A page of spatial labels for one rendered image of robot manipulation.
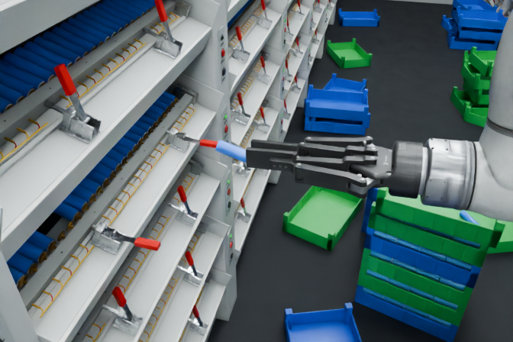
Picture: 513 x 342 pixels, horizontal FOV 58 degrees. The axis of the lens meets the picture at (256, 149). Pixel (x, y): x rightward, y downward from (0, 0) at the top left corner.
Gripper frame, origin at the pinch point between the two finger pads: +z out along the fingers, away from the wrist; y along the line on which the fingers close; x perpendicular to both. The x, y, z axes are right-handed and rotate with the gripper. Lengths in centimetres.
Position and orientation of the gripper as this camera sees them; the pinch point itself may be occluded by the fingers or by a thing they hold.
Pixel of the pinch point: (272, 155)
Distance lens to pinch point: 67.2
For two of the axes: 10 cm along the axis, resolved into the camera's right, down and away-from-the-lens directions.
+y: -2.7, 4.7, -8.4
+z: -9.6, -1.0, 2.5
